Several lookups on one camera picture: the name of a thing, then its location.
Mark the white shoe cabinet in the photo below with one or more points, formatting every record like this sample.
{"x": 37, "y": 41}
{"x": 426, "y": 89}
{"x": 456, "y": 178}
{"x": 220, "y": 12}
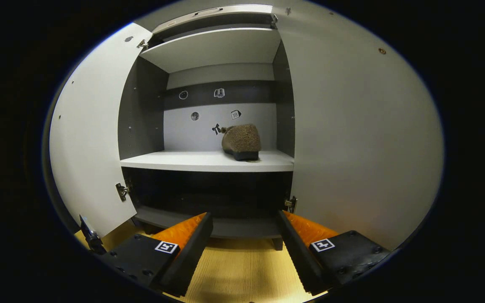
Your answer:
{"x": 143, "y": 109}

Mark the brown fuzzy shoe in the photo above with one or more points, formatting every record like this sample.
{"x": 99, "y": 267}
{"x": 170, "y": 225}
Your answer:
{"x": 242, "y": 141}

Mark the white cabinet shelf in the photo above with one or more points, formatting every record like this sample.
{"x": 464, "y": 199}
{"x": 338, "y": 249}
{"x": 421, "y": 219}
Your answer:
{"x": 183, "y": 161}
{"x": 213, "y": 48}

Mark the metal door hinge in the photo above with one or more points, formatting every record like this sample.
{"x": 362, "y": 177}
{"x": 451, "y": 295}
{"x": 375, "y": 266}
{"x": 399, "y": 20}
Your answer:
{"x": 291, "y": 204}
{"x": 121, "y": 191}
{"x": 274, "y": 20}
{"x": 142, "y": 43}

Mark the white shoe cabinet door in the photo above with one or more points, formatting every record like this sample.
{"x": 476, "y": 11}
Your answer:
{"x": 360, "y": 134}
{"x": 91, "y": 126}

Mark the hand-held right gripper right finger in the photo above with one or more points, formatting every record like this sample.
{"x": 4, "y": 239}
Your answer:
{"x": 299, "y": 248}

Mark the white cabinet drawer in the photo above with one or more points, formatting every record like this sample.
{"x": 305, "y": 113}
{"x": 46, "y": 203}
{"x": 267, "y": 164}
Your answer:
{"x": 242, "y": 9}

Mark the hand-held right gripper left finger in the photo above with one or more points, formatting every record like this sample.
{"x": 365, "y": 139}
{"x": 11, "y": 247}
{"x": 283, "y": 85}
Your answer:
{"x": 187, "y": 248}

